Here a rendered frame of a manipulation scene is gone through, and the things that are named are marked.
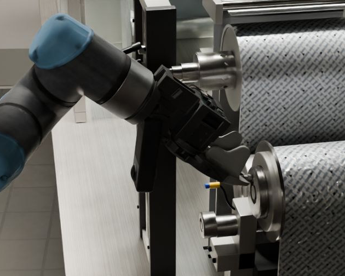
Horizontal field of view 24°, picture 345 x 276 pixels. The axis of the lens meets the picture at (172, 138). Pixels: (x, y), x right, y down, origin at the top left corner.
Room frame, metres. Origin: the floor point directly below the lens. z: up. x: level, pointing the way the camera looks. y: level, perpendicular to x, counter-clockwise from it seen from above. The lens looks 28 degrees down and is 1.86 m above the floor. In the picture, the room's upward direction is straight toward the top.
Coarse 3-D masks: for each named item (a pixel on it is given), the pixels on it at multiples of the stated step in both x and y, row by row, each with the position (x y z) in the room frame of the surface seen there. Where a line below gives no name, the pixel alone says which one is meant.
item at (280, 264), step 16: (288, 224) 0.92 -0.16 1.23; (304, 224) 0.93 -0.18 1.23; (320, 224) 0.93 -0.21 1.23; (336, 224) 0.93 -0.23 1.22; (288, 240) 0.92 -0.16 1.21; (304, 240) 0.93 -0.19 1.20; (320, 240) 0.93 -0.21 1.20; (336, 240) 0.93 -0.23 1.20; (288, 256) 0.92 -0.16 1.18; (304, 256) 0.93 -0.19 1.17; (320, 256) 0.93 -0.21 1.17; (336, 256) 0.93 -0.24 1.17; (288, 272) 0.92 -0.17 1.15; (304, 272) 0.93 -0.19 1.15; (320, 272) 0.93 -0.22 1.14; (336, 272) 0.94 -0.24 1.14
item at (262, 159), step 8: (264, 152) 1.00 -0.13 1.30; (256, 160) 1.01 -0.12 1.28; (264, 160) 0.97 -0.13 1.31; (264, 168) 0.97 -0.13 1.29; (272, 168) 0.96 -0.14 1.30; (272, 176) 0.95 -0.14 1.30; (272, 184) 0.94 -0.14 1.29; (272, 192) 0.93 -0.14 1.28; (272, 200) 0.93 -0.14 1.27; (272, 208) 0.93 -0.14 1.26; (272, 216) 0.92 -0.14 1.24; (264, 224) 0.95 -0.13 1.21; (272, 224) 0.93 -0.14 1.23
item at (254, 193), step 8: (256, 168) 0.98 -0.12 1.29; (256, 176) 0.97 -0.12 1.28; (264, 176) 0.97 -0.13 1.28; (256, 184) 0.96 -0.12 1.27; (264, 184) 0.96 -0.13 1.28; (248, 192) 1.00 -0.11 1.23; (256, 192) 0.96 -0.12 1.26; (264, 192) 0.95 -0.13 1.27; (256, 200) 0.96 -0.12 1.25; (264, 200) 0.94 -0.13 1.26; (256, 208) 0.96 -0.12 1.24; (264, 208) 0.94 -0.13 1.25; (256, 216) 0.96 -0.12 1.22; (264, 216) 0.95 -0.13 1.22
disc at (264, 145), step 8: (264, 144) 1.00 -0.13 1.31; (256, 152) 1.04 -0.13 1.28; (272, 152) 0.97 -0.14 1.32; (272, 160) 0.96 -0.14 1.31; (280, 168) 0.94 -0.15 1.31; (280, 176) 0.93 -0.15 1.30; (280, 184) 0.93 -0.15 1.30; (280, 192) 0.92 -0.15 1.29; (280, 200) 0.92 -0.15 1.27; (280, 208) 0.92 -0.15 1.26; (280, 216) 0.91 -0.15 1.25; (280, 224) 0.91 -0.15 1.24; (264, 232) 0.98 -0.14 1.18; (272, 232) 0.94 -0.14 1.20; (280, 232) 0.91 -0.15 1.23; (272, 240) 0.94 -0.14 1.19
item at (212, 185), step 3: (207, 183) 1.03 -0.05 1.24; (210, 183) 1.03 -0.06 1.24; (213, 183) 1.03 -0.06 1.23; (216, 183) 1.03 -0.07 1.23; (219, 183) 1.03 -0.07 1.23; (207, 186) 1.02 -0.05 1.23; (210, 186) 1.02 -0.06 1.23; (213, 186) 1.02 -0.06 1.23; (216, 186) 1.02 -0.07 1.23; (219, 186) 1.03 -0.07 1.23; (222, 189) 1.03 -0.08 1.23; (225, 192) 1.02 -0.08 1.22; (225, 195) 1.02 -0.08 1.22; (225, 198) 1.02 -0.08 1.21; (228, 201) 1.02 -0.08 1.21; (228, 204) 1.02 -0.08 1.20; (231, 207) 1.01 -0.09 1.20
